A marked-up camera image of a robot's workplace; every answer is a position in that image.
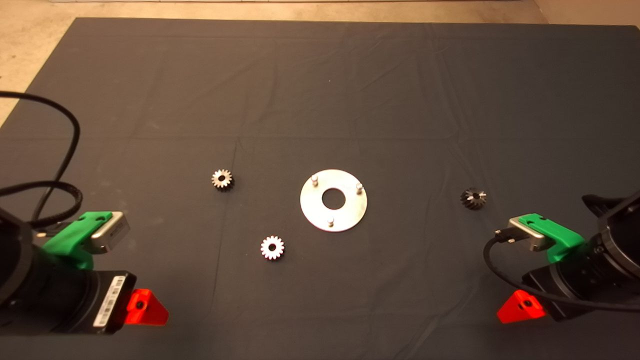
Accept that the round metal carrier plate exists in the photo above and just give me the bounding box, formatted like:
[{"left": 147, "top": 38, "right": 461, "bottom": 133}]
[{"left": 300, "top": 169, "right": 368, "bottom": 233}]

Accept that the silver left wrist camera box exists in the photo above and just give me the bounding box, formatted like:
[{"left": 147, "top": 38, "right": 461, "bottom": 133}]
[{"left": 89, "top": 212, "right": 131, "bottom": 255}]

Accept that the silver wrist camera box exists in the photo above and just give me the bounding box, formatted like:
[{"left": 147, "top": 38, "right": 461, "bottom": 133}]
[
  {"left": 89, "top": 212, "right": 131, "bottom": 255},
  {"left": 507, "top": 216, "right": 551, "bottom": 252}
]

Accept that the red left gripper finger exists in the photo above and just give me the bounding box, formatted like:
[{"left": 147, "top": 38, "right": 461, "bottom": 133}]
[{"left": 125, "top": 288, "right": 170, "bottom": 326}]

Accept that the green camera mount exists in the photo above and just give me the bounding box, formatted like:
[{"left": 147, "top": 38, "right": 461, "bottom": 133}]
[
  {"left": 42, "top": 211, "right": 113, "bottom": 271},
  {"left": 518, "top": 213, "right": 586, "bottom": 264}
]

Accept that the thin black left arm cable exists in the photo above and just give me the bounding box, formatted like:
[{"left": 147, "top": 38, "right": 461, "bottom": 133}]
[{"left": 0, "top": 91, "right": 81, "bottom": 223}]

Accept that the dark grey table cloth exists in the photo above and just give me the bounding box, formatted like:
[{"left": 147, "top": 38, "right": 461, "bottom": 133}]
[{"left": 0, "top": 17, "right": 640, "bottom": 360}]

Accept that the steel planetary gear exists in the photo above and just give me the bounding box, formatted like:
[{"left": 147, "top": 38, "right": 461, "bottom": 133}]
[
  {"left": 211, "top": 169, "right": 235, "bottom": 192},
  {"left": 260, "top": 235, "right": 286, "bottom": 261}
]

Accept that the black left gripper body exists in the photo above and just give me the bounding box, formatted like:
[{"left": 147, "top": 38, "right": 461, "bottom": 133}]
[{"left": 75, "top": 271, "right": 137, "bottom": 335}]

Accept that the dark bevel gear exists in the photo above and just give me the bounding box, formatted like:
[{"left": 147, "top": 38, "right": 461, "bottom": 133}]
[{"left": 460, "top": 187, "right": 488, "bottom": 211}]

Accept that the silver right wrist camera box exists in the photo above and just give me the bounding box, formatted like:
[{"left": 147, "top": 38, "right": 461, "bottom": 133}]
[{"left": 507, "top": 216, "right": 551, "bottom": 252}]

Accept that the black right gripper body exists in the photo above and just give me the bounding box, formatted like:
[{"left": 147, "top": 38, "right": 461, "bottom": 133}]
[{"left": 521, "top": 260, "right": 598, "bottom": 322}]

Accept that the green left camera mount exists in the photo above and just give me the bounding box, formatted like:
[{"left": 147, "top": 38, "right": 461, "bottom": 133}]
[{"left": 42, "top": 211, "right": 113, "bottom": 271}]

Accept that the thick braided black cable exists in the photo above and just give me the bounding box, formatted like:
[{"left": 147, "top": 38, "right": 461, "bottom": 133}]
[{"left": 0, "top": 181, "right": 83, "bottom": 236}]

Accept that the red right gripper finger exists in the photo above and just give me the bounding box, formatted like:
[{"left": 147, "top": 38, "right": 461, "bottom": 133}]
[{"left": 496, "top": 289, "right": 547, "bottom": 325}]

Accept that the green right camera mount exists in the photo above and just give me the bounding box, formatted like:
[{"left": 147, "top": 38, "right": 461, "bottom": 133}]
[{"left": 518, "top": 213, "right": 586, "bottom": 264}]

